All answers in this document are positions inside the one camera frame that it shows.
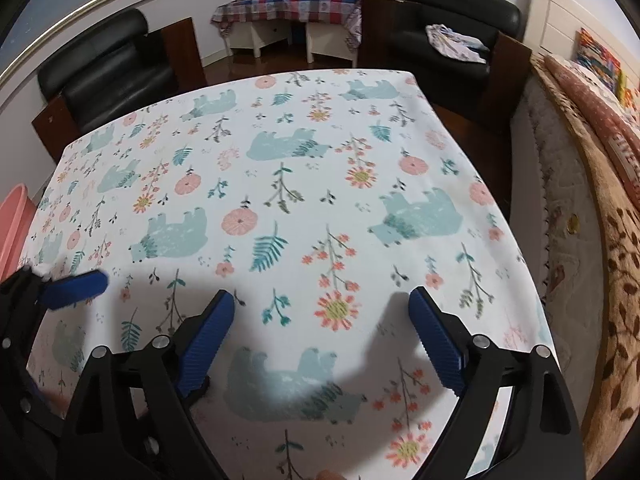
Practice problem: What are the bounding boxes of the plaid checkered tablecloth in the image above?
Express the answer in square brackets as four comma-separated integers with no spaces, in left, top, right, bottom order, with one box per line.
[210,0,361,51]

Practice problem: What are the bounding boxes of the white wooden headboard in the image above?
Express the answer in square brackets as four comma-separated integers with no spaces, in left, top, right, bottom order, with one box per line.
[523,0,639,66]

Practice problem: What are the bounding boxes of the pink plastic basin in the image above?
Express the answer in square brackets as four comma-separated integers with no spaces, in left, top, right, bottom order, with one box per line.
[0,183,36,280]

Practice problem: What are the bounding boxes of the bed with brown blanket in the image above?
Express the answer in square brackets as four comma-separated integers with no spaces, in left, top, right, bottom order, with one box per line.
[510,54,639,479]

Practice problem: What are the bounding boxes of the patterned cloth on armchair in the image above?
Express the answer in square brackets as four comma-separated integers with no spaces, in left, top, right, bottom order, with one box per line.
[425,24,489,64]

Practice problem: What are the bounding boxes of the black leather armchair left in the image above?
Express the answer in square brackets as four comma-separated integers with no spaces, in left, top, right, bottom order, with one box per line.
[32,8,206,162]

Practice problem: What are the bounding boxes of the black leather armchair right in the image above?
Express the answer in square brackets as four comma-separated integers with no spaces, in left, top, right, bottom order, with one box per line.
[357,0,532,125]

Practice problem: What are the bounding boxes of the white side table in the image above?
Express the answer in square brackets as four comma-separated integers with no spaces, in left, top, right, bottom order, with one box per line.
[221,20,358,67]

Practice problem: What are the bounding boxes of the floral bear print tablecloth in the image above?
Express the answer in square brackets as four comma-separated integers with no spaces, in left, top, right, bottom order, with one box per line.
[22,70,551,479]

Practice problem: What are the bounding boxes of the colourful striped pillow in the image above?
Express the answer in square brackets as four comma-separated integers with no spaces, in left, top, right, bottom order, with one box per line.
[575,27,639,122]

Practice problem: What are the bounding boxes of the black leather armchair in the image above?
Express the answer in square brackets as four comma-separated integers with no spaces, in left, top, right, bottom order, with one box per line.
[357,0,532,125]
[32,8,206,162]

